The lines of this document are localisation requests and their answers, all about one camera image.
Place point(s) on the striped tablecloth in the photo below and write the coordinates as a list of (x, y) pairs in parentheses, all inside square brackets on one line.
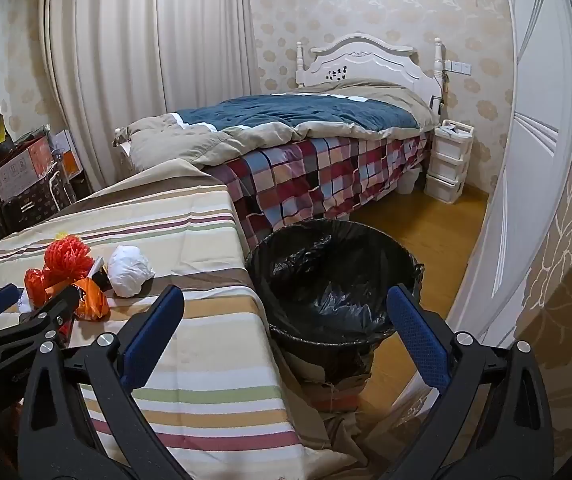
[(176, 240)]

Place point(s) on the cream curtain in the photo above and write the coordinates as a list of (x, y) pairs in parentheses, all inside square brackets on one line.
[(151, 70)]

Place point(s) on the cardboard box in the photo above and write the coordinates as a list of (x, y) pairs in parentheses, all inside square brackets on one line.
[(21, 167)]

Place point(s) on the white plastic drawer unit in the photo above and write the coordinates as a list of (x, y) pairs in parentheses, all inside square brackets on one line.
[(448, 165)]

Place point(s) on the red plastic bag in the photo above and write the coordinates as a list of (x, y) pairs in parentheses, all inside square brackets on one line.
[(36, 285)]

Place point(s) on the black trash bin with bag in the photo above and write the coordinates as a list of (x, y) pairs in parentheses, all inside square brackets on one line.
[(336, 280)]

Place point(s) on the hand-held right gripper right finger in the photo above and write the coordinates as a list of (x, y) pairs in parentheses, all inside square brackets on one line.
[(418, 340)]

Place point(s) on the orange wrapper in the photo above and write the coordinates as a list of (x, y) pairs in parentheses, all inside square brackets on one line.
[(93, 305)]

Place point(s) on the small dark packet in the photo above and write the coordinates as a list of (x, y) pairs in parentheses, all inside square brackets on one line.
[(100, 277)]

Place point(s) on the white bed headboard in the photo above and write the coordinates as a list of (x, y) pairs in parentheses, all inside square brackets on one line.
[(365, 57)]

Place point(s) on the white door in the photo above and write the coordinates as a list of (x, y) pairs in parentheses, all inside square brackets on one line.
[(540, 85)]

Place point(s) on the white and orange box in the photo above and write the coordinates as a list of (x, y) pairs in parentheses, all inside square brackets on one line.
[(70, 152)]

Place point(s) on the wall socket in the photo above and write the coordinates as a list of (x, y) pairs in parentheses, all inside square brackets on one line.
[(456, 67)]

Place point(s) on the white plastic bag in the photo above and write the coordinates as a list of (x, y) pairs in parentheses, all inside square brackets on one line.
[(128, 270)]

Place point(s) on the plaid bed sheet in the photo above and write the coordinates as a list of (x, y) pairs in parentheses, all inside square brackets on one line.
[(316, 175)]

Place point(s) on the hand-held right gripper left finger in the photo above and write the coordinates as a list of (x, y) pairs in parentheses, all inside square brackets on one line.
[(151, 340)]

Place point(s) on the white bed footboard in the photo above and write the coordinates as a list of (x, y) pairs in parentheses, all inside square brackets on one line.
[(122, 140)]

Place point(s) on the bed with blue-beige quilt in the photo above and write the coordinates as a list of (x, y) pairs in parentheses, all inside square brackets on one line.
[(286, 120)]

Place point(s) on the yellow foam fruit net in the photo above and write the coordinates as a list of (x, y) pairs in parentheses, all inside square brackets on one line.
[(60, 235)]

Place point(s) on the brown patterned bag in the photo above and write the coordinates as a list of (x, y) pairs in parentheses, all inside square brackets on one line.
[(31, 202)]

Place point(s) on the red foam fruit net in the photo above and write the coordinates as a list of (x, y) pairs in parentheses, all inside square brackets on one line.
[(68, 260)]

